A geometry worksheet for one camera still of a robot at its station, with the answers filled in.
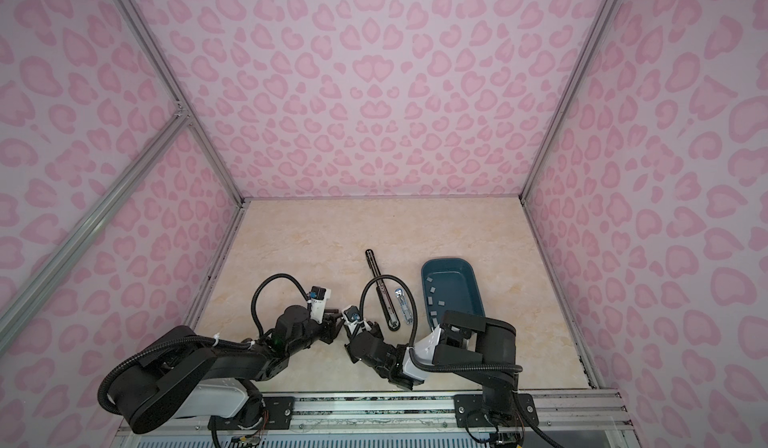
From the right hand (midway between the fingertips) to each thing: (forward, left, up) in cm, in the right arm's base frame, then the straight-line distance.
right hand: (348, 326), depth 85 cm
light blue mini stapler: (+8, -16, -2) cm, 17 cm away
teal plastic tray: (+16, -30, -4) cm, 35 cm away
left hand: (+4, +1, +1) cm, 4 cm away
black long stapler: (+2, -12, 0) cm, 12 cm away
